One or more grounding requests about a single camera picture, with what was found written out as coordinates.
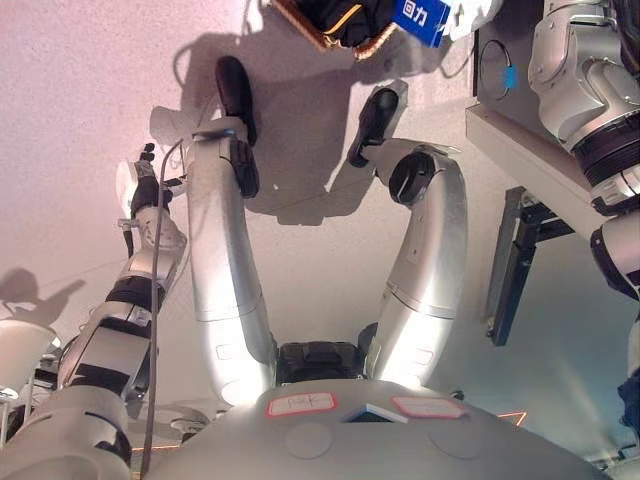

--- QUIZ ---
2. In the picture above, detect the black garment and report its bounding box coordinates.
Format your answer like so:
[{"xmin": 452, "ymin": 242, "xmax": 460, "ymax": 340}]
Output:
[{"xmin": 293, "ymin": 0, "xmax": 402, "ymax": 49}]

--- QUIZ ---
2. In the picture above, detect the white cabinet side panel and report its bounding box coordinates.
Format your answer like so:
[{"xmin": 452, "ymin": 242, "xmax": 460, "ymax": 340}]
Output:
[{"xmin": 464, "ymin": 102, "xmax": 617, "ymax": 237}]

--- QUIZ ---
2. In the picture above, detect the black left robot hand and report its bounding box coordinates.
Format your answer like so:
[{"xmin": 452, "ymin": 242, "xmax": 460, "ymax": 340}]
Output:
[{"xmin": 115, "ymin": 142, "xmax": 185, "ymax": 215}]

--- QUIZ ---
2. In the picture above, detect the blue white chest badge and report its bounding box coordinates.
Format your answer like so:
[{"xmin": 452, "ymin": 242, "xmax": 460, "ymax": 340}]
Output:
[{"xmin": 342, "ymin": 403, "xmax": 410, "ymax": 425}]

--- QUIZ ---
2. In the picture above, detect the silver robot leg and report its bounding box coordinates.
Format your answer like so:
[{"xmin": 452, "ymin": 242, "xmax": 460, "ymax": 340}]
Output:
[
  {"xmin": 186, "ymin": 127, "xmax": 279, "ymax": 407},
  {"xmin": 370, "ymin": 139, "xmax": 469, "ymax": 390}
]

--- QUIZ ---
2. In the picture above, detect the silver left robot leg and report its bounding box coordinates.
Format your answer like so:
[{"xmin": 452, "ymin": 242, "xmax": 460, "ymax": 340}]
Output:
[{"xmin": 186, "ymin": 127, "xmax": 279, "ymax": 407}]

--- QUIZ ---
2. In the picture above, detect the black metal frame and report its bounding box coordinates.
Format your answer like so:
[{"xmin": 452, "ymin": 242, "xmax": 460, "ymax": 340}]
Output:
[{"xmin": 481, "ymin": 186, "xmax": 577, "ymax": 349}]

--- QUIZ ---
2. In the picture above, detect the wicker laundry basket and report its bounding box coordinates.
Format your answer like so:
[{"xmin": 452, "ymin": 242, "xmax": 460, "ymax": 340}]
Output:
[{"xmin": 269, "ymin": 0, "xmax": 397, "ymax": 62}]

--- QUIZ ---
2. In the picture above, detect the grey robot torso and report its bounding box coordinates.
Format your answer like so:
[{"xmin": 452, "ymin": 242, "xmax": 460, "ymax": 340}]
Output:
[{"xmin": 143, "ymin": 339, "xmax": 617, "ymax": 480}]

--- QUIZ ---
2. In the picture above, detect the silver right robot leg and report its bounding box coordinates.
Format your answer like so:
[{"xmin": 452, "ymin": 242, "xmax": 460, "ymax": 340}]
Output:
[{"xmin": 370, "ymin": 139, "xmax": 469, "ymax": 390}]

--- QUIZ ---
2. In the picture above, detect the white round object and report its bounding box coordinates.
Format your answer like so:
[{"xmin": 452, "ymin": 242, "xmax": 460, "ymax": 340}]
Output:
[{"xmin": 0, "ymin": 319, "xmax": 62, "ymax": 404}]

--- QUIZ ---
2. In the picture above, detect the grey hanging cable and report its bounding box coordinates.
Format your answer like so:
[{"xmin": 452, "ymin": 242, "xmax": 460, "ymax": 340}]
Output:
[{"xmin": 138, "ymin": 139, "xmax": 187, "ymax": 479}]

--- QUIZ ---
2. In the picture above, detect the black left robot foot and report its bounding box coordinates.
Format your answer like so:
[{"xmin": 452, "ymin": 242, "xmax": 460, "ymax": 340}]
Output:
[{"xmin": 214, "ymin": 55, "xmax": 259, "ymax": 147}]

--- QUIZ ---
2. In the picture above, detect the black right robot foot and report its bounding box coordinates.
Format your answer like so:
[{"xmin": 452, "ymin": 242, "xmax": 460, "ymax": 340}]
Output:
[{"xmin": 346, "ymin": 88, "xmax": 401, "ymax": 168}]

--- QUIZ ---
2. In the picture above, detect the red-bordered white label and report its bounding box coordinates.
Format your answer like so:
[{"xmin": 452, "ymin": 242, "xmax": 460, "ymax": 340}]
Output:
[
  {"xmin": 264, "ymin": 392, "xmax": 336, "ymax": 419},
  {"xmin": 391, "ymin": 395, "xmax": 471, "ymax": 420}
]

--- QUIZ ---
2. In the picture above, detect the black robot foot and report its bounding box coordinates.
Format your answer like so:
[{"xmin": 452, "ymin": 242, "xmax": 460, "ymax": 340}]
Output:
[
  {"xmin": 214, "ymin": 55, "xmax": 259, "ymax": 147},
  {"xmin": 346, "ymin": 88, "xmax": 401, "ymax": 168}
]

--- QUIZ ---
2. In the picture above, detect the grey front-load washing machine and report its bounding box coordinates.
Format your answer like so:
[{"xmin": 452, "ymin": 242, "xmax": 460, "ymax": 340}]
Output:
[{"xmin": 471, "ymin": 0, "xmax": 547, "ymax": 110}]

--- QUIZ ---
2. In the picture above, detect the blue tag with white print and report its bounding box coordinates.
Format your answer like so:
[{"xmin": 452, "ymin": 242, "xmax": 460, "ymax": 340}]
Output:
[{"xmin": 389, "ymin": 0, "xmax": 452, "ymax": 50}]

